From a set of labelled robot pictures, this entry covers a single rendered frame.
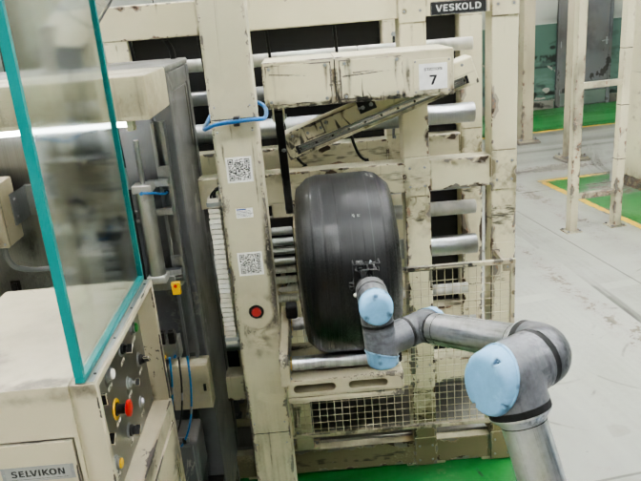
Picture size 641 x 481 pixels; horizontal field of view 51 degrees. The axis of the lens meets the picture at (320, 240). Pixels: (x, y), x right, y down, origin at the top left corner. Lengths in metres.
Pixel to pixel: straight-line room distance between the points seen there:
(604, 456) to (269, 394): 1.64
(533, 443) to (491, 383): 0.13
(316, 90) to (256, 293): 0.67
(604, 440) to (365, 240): 1.87
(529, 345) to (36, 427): 0.97
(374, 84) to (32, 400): 1.36
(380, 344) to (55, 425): 0.70
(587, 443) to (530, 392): 2.12
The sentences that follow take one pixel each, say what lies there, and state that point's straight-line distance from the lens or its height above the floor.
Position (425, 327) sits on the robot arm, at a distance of 1.60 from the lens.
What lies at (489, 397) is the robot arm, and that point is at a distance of 1.26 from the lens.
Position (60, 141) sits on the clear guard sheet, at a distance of 1.43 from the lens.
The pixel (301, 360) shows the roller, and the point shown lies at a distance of 2.10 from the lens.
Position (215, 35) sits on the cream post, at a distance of 1.92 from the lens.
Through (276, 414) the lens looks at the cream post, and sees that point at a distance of 2.28.
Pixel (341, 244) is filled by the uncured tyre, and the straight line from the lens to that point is 1.86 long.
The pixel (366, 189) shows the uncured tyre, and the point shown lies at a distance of 1.96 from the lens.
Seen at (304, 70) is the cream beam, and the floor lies 1.75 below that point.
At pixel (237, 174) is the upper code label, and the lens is 1.97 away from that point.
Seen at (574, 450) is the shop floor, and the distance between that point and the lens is 3.32.
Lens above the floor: 1.93
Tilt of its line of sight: 19 degrees down
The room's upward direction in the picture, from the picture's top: 5 degrees counter-clockwise
